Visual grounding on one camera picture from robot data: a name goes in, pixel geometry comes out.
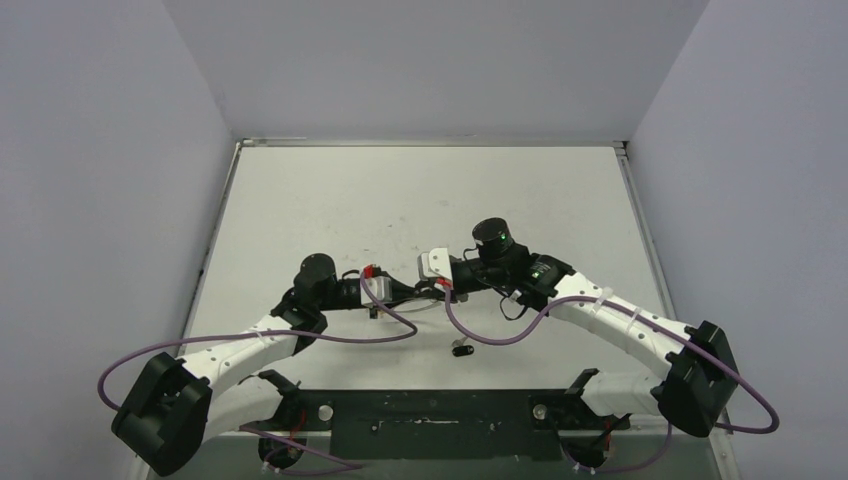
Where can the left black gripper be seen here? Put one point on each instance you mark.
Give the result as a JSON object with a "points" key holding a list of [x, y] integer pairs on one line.
{"points": [[401, 293]]}

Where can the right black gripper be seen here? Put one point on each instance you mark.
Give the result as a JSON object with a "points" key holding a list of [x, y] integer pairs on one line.
{"points": [[453, 278]]}

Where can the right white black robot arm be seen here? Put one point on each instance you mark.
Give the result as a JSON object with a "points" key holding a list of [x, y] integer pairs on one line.
{"points": [[689, 370]]}

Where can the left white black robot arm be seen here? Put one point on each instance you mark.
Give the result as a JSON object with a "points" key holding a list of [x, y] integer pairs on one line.
{"points": [[176, 404]]}

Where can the key with black head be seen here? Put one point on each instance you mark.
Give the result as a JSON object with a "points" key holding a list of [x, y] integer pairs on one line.
{"points": [[460, 348]]}

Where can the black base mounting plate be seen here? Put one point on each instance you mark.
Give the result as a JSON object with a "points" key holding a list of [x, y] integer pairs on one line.
{"points": [[437, 442]]}

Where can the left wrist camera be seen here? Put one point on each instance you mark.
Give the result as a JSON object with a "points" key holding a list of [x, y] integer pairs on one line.
{"points": [[374, 284]]}

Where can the aluminium frame rail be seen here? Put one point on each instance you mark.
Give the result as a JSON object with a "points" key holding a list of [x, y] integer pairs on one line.
{"points": [[334, 410]]}

